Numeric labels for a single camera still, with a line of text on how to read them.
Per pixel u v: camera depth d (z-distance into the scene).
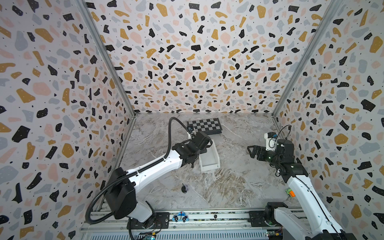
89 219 0.36
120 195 0.40
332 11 0.73
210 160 0.94
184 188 0.80
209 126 1.10
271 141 0.69
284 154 0.59
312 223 0.41
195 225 0.73
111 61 0.90
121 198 0.40
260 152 0.70
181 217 0.73
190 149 0.58
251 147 0.75
